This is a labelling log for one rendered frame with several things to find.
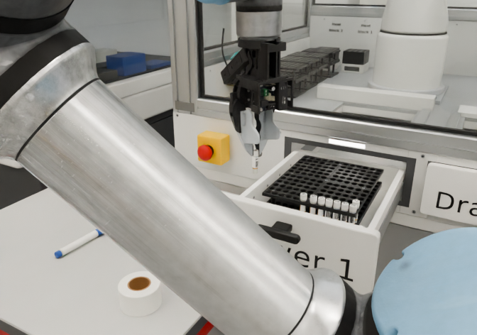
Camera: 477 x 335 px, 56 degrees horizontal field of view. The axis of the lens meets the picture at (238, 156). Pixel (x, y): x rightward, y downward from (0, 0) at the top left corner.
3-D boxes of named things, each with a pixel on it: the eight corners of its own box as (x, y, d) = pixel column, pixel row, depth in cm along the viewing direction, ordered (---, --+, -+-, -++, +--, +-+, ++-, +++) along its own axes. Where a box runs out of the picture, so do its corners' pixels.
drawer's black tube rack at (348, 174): (351, 247, 78) (355, 214, 75) (261, 222, 86) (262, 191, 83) (380, 196, 96) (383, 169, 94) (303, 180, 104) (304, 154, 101)
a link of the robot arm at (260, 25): (227, 10, 73) (267, 8, 77) (228, 39, 75) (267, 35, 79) (251, 13, 67) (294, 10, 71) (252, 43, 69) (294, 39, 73)
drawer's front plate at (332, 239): (370, 298, 68) (378, 235, 64) (209, 247, 81) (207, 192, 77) (373, 292, 69) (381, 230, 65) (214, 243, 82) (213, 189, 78)
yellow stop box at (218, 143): (220, 167, 110) (219, 140, 108) (196, 162, 113) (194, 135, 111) (230, 160, 114) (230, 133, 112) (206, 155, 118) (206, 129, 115)
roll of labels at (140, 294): (120, 320, 72) (117, 300, 70) (119, 293, 78) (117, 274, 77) (163, 313, 73) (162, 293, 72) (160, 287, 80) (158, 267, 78)
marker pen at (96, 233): (59, 260, 87) (57, 253, 87) (54, 257, 88) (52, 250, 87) (113, 229, 98) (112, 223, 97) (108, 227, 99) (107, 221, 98)
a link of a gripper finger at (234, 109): (233, 134, 78) (233, 84, 75) (228, 132, 80) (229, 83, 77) (255, 130, 81) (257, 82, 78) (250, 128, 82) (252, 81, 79)
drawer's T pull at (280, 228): (297, 245, 67) (298, 238, 66) (253, 233, 70) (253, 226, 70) (306, 235, 70) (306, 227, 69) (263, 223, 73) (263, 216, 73)
